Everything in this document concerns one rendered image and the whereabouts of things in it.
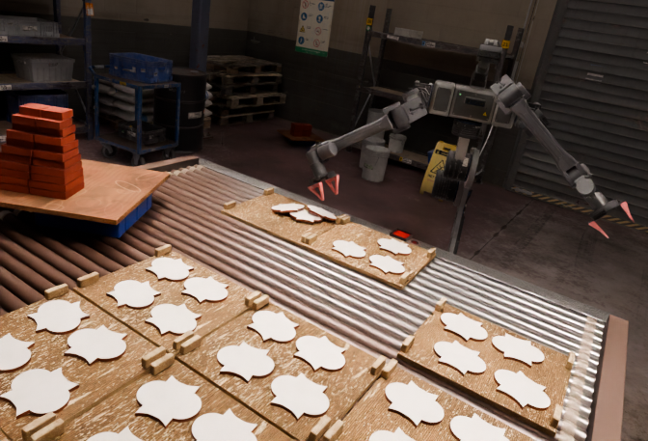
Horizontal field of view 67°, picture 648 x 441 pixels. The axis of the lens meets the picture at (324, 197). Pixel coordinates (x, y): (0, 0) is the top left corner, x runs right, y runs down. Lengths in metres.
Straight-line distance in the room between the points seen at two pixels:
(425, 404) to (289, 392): 0.32
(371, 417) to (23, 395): 0.73
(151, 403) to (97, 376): 0.16
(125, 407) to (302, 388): 0.38
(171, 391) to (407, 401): 0.54
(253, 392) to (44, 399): 0.43
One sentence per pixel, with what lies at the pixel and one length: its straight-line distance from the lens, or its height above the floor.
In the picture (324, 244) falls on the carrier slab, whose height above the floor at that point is 0.94.
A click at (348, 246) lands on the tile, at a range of 1.88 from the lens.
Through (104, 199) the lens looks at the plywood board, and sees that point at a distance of 1.88.
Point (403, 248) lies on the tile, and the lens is 1.96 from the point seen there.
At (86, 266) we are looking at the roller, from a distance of 1.72.
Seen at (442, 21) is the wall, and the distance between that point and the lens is 6.81.
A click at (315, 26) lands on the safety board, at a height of 1.51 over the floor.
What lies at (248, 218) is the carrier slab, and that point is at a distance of 2.02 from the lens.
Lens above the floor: 1.76
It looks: 21 degrees down
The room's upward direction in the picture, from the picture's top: 9 degrees clockwise
